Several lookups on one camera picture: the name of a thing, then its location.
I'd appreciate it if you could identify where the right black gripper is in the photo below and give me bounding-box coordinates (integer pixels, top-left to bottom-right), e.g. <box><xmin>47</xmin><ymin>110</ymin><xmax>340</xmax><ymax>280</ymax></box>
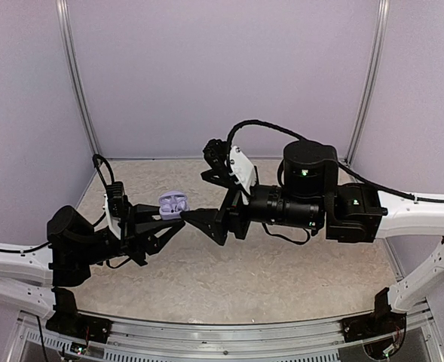
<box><xmin>180</xmin><ymin>166</ymin><xmax>323</xmax><ymax>244</ymax></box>

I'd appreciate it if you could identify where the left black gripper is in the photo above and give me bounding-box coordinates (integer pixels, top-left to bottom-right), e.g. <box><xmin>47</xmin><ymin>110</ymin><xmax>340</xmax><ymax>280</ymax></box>
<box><xmin>78</xmin><ymin>201</ymin><xmax>184</xmax><ymax>266</ymax></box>

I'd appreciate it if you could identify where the purple round charging case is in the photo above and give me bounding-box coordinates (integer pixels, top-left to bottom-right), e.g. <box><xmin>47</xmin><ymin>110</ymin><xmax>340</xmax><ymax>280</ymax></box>
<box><xmin>158</xmin><ymin>191</ymin><xmax>189</xmax><ymax>220</ymax></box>

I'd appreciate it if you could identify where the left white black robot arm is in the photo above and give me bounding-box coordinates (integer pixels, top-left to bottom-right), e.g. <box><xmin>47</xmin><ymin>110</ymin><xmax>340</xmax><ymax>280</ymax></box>
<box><xmin>0</xmin><ymin>204</ymin><xmax>185</xmax><ymax>336</ymax></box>

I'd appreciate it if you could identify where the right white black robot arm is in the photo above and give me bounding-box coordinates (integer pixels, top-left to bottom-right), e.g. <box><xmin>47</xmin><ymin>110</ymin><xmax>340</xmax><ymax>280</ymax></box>
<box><xmin>182</xmin><ymin>140</ymin><xmax>444</xmax><ymax>335</ymax></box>

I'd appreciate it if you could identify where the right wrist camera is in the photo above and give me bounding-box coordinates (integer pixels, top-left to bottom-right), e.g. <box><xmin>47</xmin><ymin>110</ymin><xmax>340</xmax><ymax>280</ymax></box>
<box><xmin>202</xmin><ymin>138</ymin><xmax>259</xmax><ymax>197</ymax></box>

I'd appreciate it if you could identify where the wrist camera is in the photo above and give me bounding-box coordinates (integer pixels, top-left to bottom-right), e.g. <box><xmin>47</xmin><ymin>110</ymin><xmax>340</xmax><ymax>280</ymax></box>
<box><xmin>103</xmin><ymin>181</ymin><xmax>128</xmax><ymax>241</ymax></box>
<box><xmin>202</xmin><ymin>138</ymin><xmax>259</xmax><ymax>197</ymax></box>

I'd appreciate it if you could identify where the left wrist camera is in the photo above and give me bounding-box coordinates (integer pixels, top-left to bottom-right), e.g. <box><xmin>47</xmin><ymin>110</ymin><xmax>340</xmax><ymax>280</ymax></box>
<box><xmin>103</xmin><ymin>181</ymin><xmax>128</xmax><ymax>241</ymax></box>

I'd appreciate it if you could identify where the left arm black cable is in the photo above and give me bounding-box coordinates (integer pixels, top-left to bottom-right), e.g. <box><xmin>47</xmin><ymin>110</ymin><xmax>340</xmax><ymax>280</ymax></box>
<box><xmin>0</xmin><ymin>153</ymin><xmax>132</xmax><ymax>268</ymax></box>

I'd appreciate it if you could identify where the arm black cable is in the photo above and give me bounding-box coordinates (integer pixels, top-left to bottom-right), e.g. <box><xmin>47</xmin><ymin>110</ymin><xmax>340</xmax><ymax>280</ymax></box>
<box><xmin>0</xmin><ymin>153</ymin><xmax>132</xmax><ymax>268</ymax></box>
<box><xmin>227</xmin><ymin>119</ymin><xmax>444</xmax><ymax>246</ymax></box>

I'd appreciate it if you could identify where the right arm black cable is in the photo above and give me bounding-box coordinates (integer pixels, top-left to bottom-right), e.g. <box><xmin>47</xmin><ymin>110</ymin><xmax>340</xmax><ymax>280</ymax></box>
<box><xmin>227</xmin><ymin>119</ymin><xmax>444</xmax><ymax>246</ymax></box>

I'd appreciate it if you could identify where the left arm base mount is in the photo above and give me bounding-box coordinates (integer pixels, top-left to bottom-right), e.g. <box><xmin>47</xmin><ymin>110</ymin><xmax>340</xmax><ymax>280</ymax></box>
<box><xmin>46</xmin><ymin>287</ymin><xmax>112</xmax><ymax>344</ymax></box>

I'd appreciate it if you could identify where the front aluminium rail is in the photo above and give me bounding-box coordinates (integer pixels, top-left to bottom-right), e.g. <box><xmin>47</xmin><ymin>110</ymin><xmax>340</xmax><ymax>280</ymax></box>
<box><xmin>8</xmin><ymin>303</ymin><xmax>443</xmax><ymax>362</ymax></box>

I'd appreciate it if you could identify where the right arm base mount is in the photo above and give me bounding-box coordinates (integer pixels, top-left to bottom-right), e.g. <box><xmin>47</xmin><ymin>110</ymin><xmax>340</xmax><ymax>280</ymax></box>
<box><xmin>340</xmin><ymin>287</ymin><xmax>407</xmax><ymax>342</ymax></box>

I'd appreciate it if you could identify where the left aluminium frame post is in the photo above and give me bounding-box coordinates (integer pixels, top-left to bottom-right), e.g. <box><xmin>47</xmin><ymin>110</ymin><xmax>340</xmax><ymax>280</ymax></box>
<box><xmin>55</xmin><ymin>0</ymin><xmax>101</xmax><ymax>154</ymax></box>

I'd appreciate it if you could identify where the aluminium frame post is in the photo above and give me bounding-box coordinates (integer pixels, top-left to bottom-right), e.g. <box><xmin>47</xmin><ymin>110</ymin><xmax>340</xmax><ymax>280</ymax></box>
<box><xmin>344</xmin><ymin>0</ymin><xmax>390</xmax><ymax>167</ymax></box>
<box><xmin>55</xmin><ymin>0</ymin><xmax>101</xmax><ymax>154</ymax></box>

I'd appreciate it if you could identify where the right aluminium frame post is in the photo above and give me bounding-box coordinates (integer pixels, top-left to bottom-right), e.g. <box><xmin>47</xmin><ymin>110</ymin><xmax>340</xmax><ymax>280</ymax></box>
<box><xmin>344</xmin><ymin>0</ymin><xmax>390</xmax><ymax>167</ymax></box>

